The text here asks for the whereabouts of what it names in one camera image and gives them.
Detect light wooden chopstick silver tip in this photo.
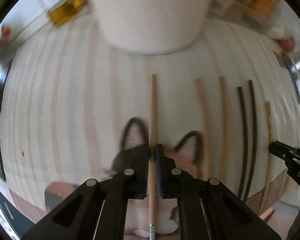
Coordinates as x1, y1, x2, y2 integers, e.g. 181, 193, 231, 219
148, 74, 157, 239

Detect pale speckled chopstick gold bands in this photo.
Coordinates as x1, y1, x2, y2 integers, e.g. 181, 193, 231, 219
258, 101, 273, 216

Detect dark black chopstick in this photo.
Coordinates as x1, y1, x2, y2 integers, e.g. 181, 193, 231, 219
243, 80, 258, 202

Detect tan wooden chopstick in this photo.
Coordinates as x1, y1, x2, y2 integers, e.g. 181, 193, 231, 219
194, 78, 210, 180

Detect amber wooden chopstick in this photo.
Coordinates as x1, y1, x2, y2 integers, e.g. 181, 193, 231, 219
219, 76, 228, 182

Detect striped cat face placemat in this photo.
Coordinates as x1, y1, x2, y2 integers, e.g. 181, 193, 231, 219
0, 13, 300, 239

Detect yellow oil bottle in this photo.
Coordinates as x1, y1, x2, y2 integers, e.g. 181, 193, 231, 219
38, 0, 88, 27

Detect white cylindrical utensil holder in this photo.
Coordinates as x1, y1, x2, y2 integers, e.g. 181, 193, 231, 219
90, 0, 211, 54

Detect orange capped bottle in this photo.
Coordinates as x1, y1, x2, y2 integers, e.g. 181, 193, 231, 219
0, 25, 11, 46

